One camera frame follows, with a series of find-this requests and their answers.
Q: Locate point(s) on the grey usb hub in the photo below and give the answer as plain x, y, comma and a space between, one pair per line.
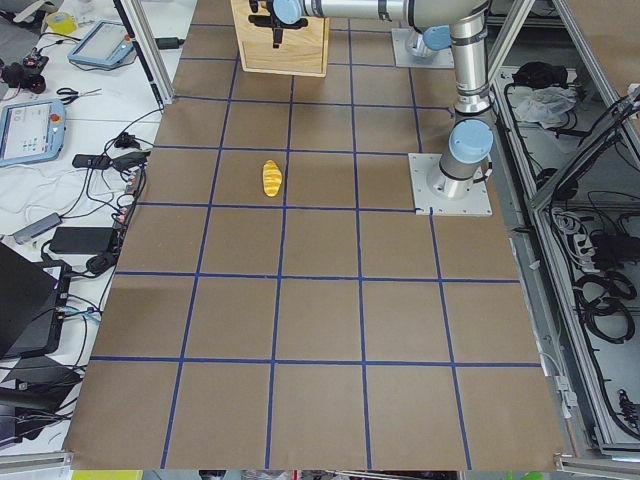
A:
37, 228

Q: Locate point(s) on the crumpled white cloth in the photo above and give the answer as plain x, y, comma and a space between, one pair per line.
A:
548, 107

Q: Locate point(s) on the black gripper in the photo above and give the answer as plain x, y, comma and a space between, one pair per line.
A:
275, 24

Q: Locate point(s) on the black laptop computer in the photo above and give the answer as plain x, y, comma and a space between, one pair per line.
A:
33, 295

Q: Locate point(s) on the aluminium frame post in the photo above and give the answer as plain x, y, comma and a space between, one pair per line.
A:
136, 24

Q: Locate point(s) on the near teach pendant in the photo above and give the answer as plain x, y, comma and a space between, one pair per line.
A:
32, 132

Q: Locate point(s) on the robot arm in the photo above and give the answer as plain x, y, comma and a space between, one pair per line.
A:
457, 26
431, 41

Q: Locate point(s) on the black power brick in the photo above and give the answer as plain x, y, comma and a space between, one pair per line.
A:
81, 240

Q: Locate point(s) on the yellow tape roll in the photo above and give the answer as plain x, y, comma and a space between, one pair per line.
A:
61, 22

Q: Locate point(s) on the black power strip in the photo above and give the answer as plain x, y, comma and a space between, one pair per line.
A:
135, 180

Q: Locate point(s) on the black scissors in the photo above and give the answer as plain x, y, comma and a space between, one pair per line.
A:
69, 95

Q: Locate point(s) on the striped toy bread loaf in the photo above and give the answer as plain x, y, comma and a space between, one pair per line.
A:
272, 178

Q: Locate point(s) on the teach pendant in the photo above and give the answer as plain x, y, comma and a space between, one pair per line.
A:
32, 132
106, 47

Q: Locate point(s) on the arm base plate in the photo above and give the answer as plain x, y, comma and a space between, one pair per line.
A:
442, 60
436, 194

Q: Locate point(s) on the far teach pendant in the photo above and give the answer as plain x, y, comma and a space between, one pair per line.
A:
106, 47

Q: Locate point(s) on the wooden drawer cabinet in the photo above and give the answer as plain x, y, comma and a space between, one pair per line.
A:
303, 52

